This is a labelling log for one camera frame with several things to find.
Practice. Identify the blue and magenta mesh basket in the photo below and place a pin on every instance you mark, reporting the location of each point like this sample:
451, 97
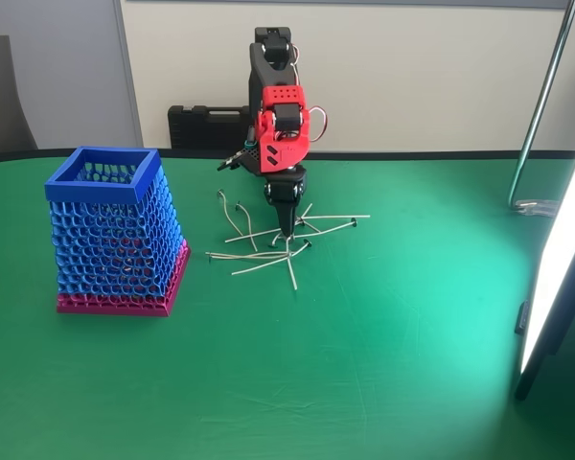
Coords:
91, 190

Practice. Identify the candle wick with metal tab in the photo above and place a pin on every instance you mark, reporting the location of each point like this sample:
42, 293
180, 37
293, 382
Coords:
288, 261
292, 273
271, 245
219, 193
308, 244
249, 236
345, 216
353, 222
211, 259
311, 227
238, 205

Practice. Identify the chrome metal stand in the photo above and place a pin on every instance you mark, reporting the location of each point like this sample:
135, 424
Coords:
546, 81

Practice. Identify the small camera on black bracket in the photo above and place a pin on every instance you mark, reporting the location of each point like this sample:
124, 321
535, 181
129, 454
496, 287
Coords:
230, 162

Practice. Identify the black plastic tool case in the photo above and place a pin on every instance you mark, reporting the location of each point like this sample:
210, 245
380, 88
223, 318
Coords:
191, 129

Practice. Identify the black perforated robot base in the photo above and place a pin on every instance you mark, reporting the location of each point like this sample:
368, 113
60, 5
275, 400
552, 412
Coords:
253, 158

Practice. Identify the black LED light panel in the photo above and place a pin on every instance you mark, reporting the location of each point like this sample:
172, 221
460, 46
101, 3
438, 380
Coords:
556, 268

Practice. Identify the green table cloth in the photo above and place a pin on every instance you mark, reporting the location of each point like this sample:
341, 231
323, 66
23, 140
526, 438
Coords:
364, 359

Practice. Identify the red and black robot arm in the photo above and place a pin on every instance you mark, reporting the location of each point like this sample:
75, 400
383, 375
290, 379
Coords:
280, 100

